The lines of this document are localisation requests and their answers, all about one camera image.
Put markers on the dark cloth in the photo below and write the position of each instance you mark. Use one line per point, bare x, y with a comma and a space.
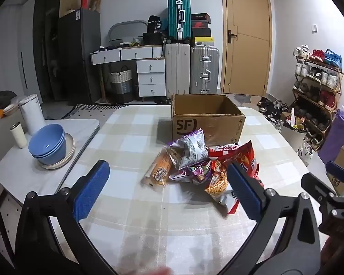
0, 98

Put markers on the small white tumbler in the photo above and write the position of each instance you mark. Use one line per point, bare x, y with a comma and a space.
18, 136

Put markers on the white side table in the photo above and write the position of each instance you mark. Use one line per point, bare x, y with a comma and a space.
80, 129

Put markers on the pair of red shoes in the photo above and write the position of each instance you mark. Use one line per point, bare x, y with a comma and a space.
316, 55

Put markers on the white suitcase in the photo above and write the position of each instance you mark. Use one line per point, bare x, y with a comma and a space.
176, 68

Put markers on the grey arched frame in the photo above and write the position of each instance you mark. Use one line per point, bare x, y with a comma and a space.
126, 24

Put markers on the pair of white shoes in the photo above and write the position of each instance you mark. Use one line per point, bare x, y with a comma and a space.
301, 52

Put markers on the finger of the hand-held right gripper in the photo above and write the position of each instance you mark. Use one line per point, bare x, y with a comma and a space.
335, 169
315, 184

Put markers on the dark grey refrigerator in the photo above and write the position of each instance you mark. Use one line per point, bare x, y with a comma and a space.
77, 57

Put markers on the black printed bag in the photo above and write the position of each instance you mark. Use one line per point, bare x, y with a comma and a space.
154, 24

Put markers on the teal suitcase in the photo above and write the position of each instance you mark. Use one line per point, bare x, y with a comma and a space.
175, 17

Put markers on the silver suitcase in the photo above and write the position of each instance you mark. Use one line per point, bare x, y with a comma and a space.
202, 63

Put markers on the silver purple chip bag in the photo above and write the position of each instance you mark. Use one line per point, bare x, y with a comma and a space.
192, 149

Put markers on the purple snack bag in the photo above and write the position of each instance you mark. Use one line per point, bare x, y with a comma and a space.
197, 174

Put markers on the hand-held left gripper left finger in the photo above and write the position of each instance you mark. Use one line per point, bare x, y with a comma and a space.
91, 189

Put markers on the cat print cardboard box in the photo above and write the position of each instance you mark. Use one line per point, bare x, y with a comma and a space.
342, 156

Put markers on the black storage box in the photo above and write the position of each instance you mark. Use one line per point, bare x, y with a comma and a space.
154, 38

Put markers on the pile of dark shoes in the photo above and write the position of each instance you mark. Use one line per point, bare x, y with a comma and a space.
271, 108

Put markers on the grey door mat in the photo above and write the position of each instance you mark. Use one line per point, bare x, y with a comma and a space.
243, 98

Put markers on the pair of blue shoes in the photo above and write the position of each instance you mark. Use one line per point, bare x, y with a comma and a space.
332, 58

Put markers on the beige plate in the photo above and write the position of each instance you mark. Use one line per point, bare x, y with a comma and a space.
70, 151

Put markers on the purple rolled mat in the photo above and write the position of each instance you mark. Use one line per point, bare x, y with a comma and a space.
338, 134

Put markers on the blue bowl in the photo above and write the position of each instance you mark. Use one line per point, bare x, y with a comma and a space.
56, 157
46, 141

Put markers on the white cylindrical kettle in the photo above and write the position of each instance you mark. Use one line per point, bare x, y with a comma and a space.
33, 114

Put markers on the red shoe box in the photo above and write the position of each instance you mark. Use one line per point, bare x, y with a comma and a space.
200, 25

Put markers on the person's right forearm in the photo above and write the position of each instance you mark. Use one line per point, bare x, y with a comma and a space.
339, 255

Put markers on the rows of assorted shoes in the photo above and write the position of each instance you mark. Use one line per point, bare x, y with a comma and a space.
326, 97

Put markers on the white light switch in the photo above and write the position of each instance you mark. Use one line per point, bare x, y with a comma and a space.
315, 28

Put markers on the wooden door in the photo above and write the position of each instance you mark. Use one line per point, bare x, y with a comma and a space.
249, 57

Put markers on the white drawer desk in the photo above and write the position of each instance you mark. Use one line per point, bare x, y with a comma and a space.
150, 77

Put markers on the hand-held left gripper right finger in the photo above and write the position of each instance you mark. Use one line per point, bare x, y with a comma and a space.
243, 192

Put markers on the black wardrobe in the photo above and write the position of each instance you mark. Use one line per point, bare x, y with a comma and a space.
46, 34

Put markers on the brown cardboard box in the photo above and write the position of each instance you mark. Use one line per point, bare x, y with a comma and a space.
189, 126

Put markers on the brown paper bag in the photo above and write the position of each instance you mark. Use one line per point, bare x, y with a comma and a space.
96, 1

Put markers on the patterned rug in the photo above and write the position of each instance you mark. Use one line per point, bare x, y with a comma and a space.
86, 110

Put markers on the yellow black shoe box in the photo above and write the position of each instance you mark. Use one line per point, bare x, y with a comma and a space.
203, 41

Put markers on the orange biscuit packet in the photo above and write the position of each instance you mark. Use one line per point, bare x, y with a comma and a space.
157, 172

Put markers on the woven laundry basket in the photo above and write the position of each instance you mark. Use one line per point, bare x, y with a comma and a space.
120, 86

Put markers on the white trash bin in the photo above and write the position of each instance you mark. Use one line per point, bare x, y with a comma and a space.
292, 137

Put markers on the white noodle snack bag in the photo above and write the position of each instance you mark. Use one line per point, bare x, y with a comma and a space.
218, 183

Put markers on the wooden shoe rack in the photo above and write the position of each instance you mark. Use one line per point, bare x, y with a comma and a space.
334, 111

